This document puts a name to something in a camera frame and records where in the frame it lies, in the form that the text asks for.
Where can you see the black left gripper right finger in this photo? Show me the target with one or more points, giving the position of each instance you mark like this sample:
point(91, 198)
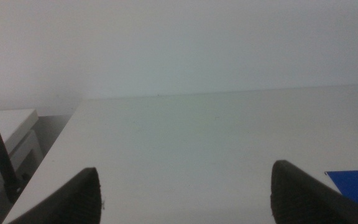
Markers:
point(300, 199)

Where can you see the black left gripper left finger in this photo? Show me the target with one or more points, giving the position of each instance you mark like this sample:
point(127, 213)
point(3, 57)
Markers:
point(76, 199)

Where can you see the white cabinet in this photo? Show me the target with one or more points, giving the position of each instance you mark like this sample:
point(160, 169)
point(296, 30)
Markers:
point(14, 124)

